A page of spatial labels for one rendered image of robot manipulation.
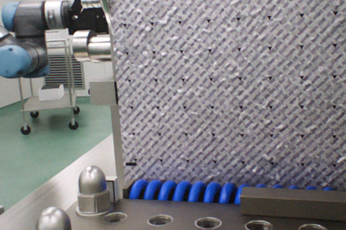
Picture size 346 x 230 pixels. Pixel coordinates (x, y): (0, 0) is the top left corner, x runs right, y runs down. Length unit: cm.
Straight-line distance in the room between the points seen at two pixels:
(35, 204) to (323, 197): 56
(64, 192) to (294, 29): 57
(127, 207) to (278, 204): 15
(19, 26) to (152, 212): 88
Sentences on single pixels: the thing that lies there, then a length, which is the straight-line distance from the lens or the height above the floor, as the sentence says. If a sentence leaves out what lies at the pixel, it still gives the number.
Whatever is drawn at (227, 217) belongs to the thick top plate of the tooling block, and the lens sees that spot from 45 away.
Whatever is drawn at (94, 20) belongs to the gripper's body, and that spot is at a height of 120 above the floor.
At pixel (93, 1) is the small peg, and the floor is 123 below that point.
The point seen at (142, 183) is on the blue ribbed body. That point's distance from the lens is 51.
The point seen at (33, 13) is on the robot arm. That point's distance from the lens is 126.
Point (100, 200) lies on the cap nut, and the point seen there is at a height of 104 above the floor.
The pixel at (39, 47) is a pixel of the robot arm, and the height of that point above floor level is 114.
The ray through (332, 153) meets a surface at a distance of 50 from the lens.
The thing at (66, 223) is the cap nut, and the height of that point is 106.
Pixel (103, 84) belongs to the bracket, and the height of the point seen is 113.
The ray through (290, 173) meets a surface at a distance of 50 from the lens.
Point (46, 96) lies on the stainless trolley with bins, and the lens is 556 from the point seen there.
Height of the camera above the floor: 122
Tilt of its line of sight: 11 degrees down
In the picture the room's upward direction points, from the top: 3 degrees counter-clockwise
